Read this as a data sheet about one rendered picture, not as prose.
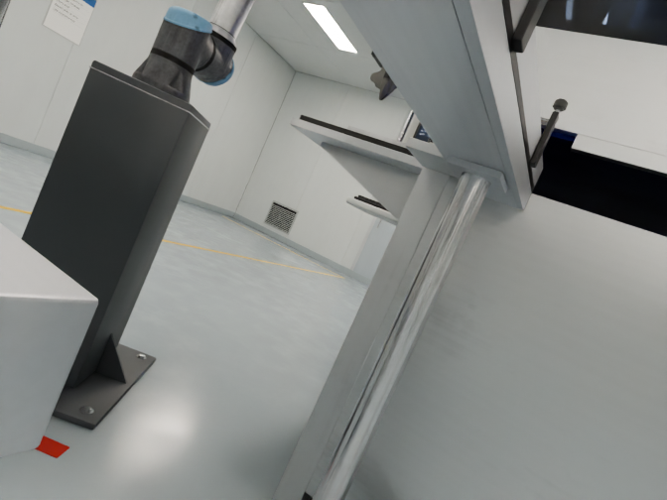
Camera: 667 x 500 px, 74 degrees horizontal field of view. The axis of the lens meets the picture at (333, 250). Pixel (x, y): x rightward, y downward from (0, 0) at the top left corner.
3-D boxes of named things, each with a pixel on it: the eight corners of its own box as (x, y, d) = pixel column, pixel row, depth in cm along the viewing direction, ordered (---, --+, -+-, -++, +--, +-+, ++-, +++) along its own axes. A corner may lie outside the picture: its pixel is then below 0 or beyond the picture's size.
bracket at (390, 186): (414, 231, 110) (436, 183, 110) (410, 228, 108) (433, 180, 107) (308, 187, 126) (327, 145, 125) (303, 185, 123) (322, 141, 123)
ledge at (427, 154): (482, 187, 91) (486, 178, 91) (472, 167, 80) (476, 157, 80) (422, 166, 98) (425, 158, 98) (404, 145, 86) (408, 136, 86)
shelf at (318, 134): (494, 235, 158) (496, 230, 158) (457, 180, 96) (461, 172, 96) (379, 191, 180) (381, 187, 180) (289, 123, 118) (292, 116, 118)
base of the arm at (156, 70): (120, 73, 110) (136, 36, 109) (141, 89, 125) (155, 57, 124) (179, 100, 112) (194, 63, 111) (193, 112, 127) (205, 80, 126)
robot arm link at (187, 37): (141, 42, 113) (161, -9, 112) (171, 64, 126) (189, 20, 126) (180, 57, 111) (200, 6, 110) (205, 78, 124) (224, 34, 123)
